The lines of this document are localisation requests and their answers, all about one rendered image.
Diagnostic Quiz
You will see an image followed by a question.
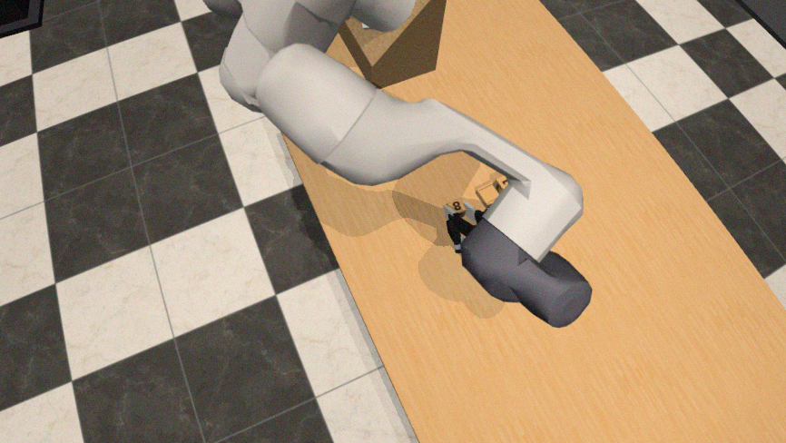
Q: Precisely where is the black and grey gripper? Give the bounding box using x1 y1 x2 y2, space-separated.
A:
444 201 485 253

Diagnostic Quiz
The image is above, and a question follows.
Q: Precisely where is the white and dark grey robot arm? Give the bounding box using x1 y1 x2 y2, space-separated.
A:
202 0 593 328

